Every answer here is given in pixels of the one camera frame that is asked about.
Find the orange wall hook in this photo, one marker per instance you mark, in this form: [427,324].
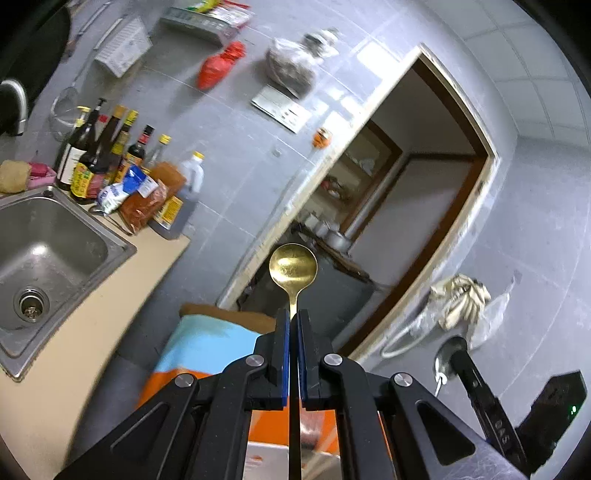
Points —
[323,138]

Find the gold metal spoon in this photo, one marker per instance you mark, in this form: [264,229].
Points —
[292,265]

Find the row of sauce bottles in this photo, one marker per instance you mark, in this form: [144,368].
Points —
[87,161]

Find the metal cooking pot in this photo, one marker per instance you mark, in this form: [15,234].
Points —
[337,240]

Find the blue orange brown striped cloth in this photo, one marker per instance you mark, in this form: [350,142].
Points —
[203,337]

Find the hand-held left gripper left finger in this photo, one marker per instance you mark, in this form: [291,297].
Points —
[286,364]

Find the blue white packet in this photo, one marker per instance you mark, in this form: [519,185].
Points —
[122,189]

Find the large plastic jug yellow cap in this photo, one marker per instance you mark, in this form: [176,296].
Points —
[191,173]

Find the silver metal spoon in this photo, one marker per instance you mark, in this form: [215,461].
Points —
[445,357]

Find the striped rag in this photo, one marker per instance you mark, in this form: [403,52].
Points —
[459,300]

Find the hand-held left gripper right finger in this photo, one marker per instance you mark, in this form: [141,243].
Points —
[301,369]

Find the wooden door frame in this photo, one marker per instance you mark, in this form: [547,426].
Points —
[295,203]

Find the white wall socket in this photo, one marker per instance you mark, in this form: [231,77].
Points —
[279,110]

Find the red plastic bag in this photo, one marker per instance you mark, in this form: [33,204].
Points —
[214,69]

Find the red spice packet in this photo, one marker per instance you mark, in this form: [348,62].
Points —
[143,207]

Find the pink soap dish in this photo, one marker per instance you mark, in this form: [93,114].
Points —
[42,173]

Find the wall rack with packets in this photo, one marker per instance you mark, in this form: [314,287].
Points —
[207,18]

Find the black wok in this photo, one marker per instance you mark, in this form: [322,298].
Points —
[32,50]

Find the clear plastic bag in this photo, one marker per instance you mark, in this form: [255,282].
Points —
[501,304]

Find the beige kitchen counter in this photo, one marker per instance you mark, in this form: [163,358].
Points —
[92,332]

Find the grey plastic bag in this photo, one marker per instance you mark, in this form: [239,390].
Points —
[293,67]

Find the stainless steel sink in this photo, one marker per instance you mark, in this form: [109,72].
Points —
[55,244]

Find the chrome faucet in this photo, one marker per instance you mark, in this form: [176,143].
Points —
[16,104]

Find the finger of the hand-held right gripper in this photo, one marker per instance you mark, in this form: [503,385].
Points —
[485,406]

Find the yellow sponge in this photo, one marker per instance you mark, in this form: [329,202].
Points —
[14,176]

